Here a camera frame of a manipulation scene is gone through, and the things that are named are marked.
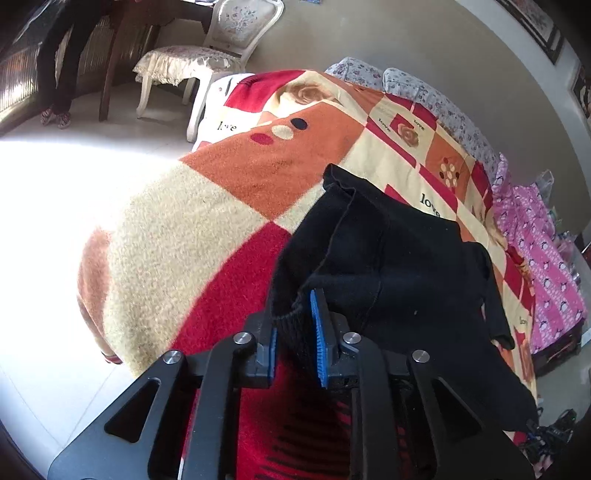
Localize black storage crate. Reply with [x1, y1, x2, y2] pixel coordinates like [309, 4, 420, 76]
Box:
[532, 320, 585, 377]

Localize person in black trousers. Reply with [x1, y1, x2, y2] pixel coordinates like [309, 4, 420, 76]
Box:
[37, 0, 113, 129]

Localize dark wooden table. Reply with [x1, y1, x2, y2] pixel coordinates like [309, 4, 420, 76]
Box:
[98, 0, 215, 122]

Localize floral pillow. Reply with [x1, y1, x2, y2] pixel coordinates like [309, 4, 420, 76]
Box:
[383, 68, 499, 182]
[325, 57, 384, 91]

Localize white ornate chair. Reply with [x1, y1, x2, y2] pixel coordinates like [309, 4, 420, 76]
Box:
[133, 0, 284, 142]

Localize framed wall picture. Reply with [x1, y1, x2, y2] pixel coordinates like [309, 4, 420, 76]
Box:
[497, 0, 565, 65]

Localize black knit pants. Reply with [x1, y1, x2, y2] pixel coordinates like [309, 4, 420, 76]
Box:
[266, 165, 538, 431]

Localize pink penguin quilt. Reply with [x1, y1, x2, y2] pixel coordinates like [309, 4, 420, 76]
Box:
[492, 156, 587, 354]

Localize orange red patchwork blanket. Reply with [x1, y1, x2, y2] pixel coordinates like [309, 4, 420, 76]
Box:
[79, 70, 536, 479]

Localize plastic bag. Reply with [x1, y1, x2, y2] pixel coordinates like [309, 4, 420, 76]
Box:
[535, 170, 554, 197]

